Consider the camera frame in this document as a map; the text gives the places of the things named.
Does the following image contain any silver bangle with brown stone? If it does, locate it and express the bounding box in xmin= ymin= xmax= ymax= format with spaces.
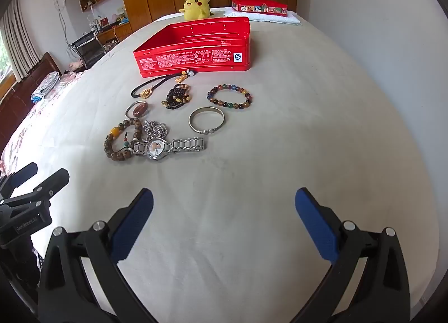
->
xmin=125 ymin=101 xmax=152 ymax=118

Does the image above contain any wooden desk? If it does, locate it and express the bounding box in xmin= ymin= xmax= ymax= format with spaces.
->
xmin=94 ymin=20 xmax=134 ymax=43

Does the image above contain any pink floral bed sheet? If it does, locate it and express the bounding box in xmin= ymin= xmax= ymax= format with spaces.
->
xmin=0 ymin=74 xmax=88 ymax=176

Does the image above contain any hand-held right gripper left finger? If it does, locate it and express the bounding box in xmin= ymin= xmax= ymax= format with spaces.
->
xmin=37 ymin=188 xmax=158 ymax=323

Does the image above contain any silver wristwatch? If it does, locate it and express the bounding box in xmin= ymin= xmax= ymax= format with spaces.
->
xmin=131 ymin=137 xmax=207 ymax=161

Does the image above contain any brown wooden bead bracelet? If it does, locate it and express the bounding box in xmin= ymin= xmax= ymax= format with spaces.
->
xmin=104 ymin=117 xmax=144 ymax=164

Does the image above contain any white folded towel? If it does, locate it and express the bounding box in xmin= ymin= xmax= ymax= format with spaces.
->
xmin=224 ymin=8 xmax=302 ymax=26

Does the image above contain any multicolour bead bracelet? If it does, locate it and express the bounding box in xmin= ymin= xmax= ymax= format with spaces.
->
xmin=206 ymin=84 xmax=253 ymax=111

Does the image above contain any red tin box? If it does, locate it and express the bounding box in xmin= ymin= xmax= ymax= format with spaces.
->
xmin=133 ymin=17 xmax=252 ymax=78

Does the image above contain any black office chair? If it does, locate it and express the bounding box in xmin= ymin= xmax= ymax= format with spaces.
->
xmin=72 ymin=33 xmax=106 ymax=69

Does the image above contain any red tin lid with pictures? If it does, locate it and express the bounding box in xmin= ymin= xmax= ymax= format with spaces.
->
xmin=231 ymin=0 xmax=288 ymax=17

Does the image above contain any silver chain necklace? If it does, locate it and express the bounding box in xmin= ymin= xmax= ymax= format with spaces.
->
xmin=143 ymin=120 xmax=172 ymax=141

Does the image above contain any black braided cord necklace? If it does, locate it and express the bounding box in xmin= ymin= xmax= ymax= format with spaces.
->
xmin=131 ymin=69 xmax=197 ymax=100

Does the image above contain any dark bead bracelet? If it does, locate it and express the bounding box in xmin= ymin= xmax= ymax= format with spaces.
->
xmin=161 ymin=84 xmax=192 ymax=111

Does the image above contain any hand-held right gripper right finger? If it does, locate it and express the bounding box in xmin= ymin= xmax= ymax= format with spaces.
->
xmin=294 ymin=187 xmax=411 ymax=323

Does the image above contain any yellow plush toy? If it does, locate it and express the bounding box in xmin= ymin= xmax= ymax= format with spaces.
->
xmin=179 ymin=0 xmax=215 ymax=21

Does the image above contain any striped folded cloth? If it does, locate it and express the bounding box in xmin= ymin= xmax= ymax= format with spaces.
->
xmin=31 ymin=71 xmax=61 ymax=101

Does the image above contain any plain silver bangle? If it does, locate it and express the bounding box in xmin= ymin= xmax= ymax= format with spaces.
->
xmin=189 ymin=107 xmax=225 ymax=134

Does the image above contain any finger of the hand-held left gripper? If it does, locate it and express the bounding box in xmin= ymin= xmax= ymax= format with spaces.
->
xmin=0 ymin=168 xmax=70 ymax=220
xmin=0 ymin=162 xmax=38 ymax=201

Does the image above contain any dark wooden headboard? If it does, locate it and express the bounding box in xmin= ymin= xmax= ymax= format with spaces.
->
xmin=0 ymin=53 xmax=62 ymax=152

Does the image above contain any window curtain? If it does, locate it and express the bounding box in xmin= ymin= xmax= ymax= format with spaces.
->
xmin=0 ymin=0 xmax=43 ymax=82

